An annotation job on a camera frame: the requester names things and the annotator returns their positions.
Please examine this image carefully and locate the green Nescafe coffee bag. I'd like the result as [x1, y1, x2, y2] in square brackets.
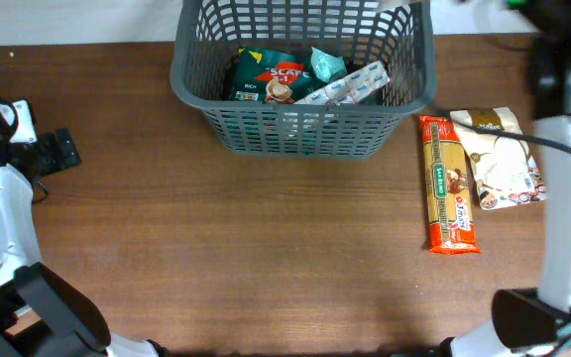
[228, 47, 325, 104]

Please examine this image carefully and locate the teal tissue packet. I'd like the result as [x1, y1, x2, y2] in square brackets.
[310, 48, 348, 83]

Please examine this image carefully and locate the multicolour tissue pack strip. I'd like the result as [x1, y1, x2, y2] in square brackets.
[296, 60, 390, 105]

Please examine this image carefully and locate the beige Pantree mushroom pouch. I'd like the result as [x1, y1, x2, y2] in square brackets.
[375, 0, 421, 13]

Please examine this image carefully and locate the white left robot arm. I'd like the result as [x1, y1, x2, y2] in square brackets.
[0, 97, 169, 357]

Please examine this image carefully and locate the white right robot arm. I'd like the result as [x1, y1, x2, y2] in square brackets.
[429, 0, 571, 356]

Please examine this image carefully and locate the grey plastic basket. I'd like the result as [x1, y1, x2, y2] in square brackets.
[171, 0, 436, 158]

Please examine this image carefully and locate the San Remo spaghetti packet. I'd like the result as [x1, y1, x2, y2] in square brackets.
[419, 115, 481, 255]

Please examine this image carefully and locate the beige Pantree pouch upper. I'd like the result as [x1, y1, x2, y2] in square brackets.
[450, 107, 547, 210]

